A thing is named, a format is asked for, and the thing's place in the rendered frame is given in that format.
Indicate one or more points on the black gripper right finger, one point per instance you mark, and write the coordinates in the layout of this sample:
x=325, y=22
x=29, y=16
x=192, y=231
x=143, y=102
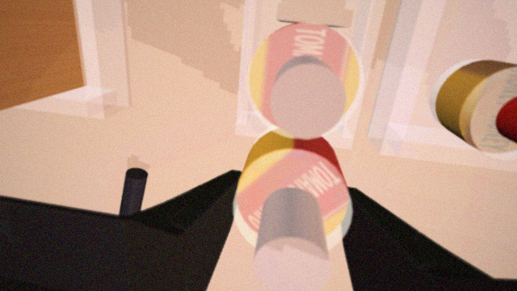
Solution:
x=384, y=253

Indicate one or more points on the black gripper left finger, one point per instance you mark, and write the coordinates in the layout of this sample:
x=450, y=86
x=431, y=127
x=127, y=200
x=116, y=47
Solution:
x=172, y=246

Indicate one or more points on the dark grey cylinder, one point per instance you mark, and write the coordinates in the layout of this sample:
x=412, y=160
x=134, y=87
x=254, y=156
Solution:
x=133, y=191

